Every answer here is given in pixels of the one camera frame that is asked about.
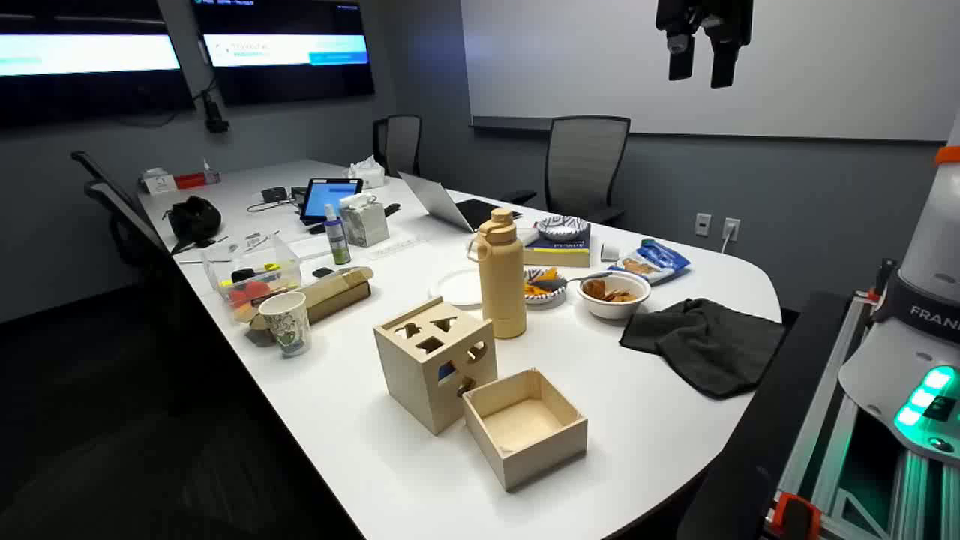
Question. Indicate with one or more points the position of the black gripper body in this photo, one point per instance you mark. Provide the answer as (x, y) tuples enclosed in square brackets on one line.
[(724, 21)]

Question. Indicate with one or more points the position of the white bowl with snacks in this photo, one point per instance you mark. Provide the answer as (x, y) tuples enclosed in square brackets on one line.
[(613, 295)]

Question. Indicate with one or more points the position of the black and white bowl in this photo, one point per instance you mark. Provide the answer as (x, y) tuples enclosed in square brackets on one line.
[(543, 285)]

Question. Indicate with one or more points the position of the grey office chair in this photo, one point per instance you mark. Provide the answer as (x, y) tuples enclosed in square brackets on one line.
[(582, 161)]

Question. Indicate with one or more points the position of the blue snack bag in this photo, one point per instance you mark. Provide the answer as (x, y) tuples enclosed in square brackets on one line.
[(655, 261)]

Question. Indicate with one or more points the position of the patterned dish on book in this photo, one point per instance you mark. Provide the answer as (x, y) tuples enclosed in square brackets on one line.
[(563, 230)]

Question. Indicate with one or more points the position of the blue and yellow book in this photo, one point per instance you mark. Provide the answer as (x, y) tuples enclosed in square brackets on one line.
[(559, 253)]

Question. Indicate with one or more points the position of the open laptop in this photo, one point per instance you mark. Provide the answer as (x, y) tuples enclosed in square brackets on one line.
[(446, 208)]

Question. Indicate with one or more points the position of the black cloth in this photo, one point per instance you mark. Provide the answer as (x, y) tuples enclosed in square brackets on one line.
[(715, 349)]

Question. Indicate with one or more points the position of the tan water bottle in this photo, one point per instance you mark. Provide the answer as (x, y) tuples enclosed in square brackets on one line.
[(503, 274)]

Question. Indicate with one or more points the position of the dark office chair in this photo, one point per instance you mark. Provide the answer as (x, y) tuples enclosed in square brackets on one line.
[(397, 143)]

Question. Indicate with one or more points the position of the white crumpled cloth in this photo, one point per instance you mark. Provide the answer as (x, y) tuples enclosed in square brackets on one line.
[(370, 173)]

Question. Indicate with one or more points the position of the white tissue box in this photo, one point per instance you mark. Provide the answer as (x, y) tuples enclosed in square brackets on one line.
[(364, 220)]

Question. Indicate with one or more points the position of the blue screen tablet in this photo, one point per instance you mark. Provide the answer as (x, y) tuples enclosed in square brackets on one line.
[(326, 192)]

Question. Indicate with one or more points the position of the wooden shape sorter cube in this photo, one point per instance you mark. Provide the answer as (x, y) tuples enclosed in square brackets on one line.
[(434, 356)]

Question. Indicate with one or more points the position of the green spray bottle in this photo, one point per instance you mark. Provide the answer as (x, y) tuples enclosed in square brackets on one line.
[(336, 236)]

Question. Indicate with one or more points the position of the open wooden box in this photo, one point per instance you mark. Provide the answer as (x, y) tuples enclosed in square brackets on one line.
[(522, 428)]

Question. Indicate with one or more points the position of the wooden block box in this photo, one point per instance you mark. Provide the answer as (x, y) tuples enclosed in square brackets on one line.
[(313, 301)]

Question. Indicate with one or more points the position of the paper cup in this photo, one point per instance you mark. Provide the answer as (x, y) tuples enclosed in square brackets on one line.
[(286, 318)]

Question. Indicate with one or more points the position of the clear plastic container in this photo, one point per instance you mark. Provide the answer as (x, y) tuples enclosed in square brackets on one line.
[(247, 274)]

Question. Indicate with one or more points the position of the black headphones pouch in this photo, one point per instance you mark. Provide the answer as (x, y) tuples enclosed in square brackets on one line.
[(192, 222)]

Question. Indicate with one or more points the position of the wall monitor screen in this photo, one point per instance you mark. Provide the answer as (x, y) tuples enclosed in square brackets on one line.
[(286, 49)]

